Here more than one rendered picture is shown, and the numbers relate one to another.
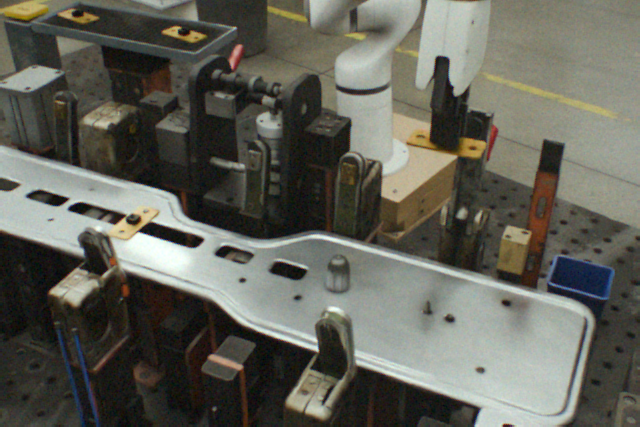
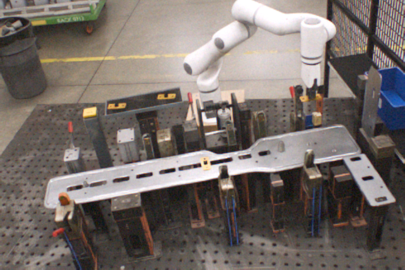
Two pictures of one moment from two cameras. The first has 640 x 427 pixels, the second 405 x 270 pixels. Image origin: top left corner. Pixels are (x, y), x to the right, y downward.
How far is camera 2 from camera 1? 1.30 m
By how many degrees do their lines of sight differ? 24
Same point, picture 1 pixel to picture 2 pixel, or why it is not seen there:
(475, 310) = (319, 138)
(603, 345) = not seen: hidden behind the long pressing
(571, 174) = (231, 86)
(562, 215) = (281, 104)
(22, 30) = (93, 120)
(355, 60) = (207, 80)
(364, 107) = (214, 95)
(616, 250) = (305, 107)
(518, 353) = (337, 143)
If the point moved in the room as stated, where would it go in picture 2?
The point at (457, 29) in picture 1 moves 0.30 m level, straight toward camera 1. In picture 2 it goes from (317, 71) to (369, 109)
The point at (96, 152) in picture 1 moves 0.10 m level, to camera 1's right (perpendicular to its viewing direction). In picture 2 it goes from (166, 150) to (185, 140)
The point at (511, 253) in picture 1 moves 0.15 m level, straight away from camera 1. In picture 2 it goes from (317, 119) to (303, 102)
